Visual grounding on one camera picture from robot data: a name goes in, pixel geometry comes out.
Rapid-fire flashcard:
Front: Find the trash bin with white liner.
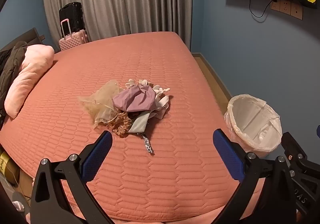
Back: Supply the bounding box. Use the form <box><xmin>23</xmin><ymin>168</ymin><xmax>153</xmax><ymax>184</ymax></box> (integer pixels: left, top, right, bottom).
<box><xmin>224</xmin><ymin>94</ymin><xmax>283</xmax><ymax>157</ymax></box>

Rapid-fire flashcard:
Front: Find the pink pillow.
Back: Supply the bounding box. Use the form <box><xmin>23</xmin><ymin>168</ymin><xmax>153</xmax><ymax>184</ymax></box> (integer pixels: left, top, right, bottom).
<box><xmin>4</xmin><ymin>45</ymin><xmax>55</xmax><ymax>118</ymax></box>

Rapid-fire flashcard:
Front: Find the dark headboard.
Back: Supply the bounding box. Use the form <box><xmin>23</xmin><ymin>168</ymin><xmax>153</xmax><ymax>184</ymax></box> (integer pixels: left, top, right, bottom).
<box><xmin>0</xmin><ymin>28</ymin><xmax>45</xmax><ymax>51</ymax></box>

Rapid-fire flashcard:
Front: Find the white cotton glove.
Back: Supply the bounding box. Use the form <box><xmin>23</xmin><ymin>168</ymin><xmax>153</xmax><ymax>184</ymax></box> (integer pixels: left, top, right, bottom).
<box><xmin>150</xmin><ymin>85</ymin><xmax>171</xmax><ymax>120</ymax></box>
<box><xmin>126</xmin><ymin>78</ymin><xmax>148</xmax><ymax>88</ymax></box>

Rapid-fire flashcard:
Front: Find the gold box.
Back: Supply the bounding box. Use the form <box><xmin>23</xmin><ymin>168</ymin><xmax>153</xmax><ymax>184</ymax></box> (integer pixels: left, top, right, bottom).
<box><xmin>0</xmin><ymin>150</ymin><xmax>20</xmax><ymax>184</ymax></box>

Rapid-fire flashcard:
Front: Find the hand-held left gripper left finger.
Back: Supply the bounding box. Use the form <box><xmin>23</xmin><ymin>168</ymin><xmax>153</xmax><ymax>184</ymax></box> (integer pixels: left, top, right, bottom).
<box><xmin>30</xmin><ymin>130</ymin><xmax>115</xmax><ymax>224</ymax></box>

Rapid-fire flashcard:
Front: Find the leopard print satin scrunchie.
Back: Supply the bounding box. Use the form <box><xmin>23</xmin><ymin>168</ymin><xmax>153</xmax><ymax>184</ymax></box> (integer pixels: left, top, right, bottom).
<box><xmin>129</xmin><ymin>112</ymin><xmax>155</xmax><ymax>155</ymax></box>

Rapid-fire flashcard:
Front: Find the beige organza bag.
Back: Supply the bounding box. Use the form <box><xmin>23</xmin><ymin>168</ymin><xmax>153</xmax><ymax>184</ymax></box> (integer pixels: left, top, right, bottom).
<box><xmin>77</xmin><ymin>80</ymin><xmax>125</xmax><ymax>129</ymax></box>

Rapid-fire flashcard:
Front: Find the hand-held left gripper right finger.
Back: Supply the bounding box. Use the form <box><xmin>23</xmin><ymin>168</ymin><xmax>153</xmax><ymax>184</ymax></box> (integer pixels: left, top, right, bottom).
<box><xmin>212</xmin><ymin>128</ymin><xmax>298</xmax><ymax>224</ymax></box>

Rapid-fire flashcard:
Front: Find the dark jacket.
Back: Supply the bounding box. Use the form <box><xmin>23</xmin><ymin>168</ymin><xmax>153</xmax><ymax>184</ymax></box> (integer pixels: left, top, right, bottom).
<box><xmin>0</xmin><ymin>41</ymin><xmax>28</xmax><ymax>124</ymax></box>

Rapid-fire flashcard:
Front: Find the wall socket panel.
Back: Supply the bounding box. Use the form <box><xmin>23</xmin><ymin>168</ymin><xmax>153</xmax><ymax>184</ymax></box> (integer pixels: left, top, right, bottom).
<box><xmin>271</xmin><ymin>0</ymin><xmax>303</xmax><ymax>20</ymax></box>

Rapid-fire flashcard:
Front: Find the pink suitcase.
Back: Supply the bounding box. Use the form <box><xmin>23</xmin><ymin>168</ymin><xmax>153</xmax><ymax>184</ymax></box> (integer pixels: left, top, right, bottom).
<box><xmin>59</xmin><ymin>19</ymin><xmax>88</xmax><ymax>51</ymax></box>

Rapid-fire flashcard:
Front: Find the black suitcase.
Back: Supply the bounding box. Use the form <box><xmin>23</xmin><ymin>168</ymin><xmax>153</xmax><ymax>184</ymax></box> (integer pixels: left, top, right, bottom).
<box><xmin>59</xmin><ymin>2</ymin><xmax>85</xmax><ymax>36</ymax></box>

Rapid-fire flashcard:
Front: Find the beige scrunchie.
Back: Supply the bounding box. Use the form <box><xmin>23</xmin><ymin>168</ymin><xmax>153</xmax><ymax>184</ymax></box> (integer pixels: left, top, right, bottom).
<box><xmin>110</xmin><ymin>112</ymin><xmax>132</xmax><ymax>137</ymax></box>

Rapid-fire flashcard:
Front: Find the pink quilted bed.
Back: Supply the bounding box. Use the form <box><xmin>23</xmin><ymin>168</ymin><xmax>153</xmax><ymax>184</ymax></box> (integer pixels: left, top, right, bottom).
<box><xmin>0</xmin><ymin>31</ymin><xmax>265</xmax><ymax>224</ymax></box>

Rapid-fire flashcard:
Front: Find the black power cable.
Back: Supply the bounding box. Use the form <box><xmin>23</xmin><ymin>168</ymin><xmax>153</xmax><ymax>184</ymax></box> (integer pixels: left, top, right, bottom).
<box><xmin>249</xmin><ymin>0</ymin><xmax>275</xmax><ymax>23</ymax></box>

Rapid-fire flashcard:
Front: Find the purple cloth cap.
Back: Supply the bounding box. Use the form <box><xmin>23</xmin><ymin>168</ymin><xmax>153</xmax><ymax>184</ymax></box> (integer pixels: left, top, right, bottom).
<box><xmin>112</xmin><ymin>84</ymin><xmax>157</xmax><ymax>112</ymax></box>

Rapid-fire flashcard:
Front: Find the cream drawstring pouch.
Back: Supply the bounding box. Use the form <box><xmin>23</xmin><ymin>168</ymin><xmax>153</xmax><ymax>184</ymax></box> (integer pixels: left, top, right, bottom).
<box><xmin>128</xmin><ymin>111</ymin><xmax>153</xmax><ymax>133</ymax></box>

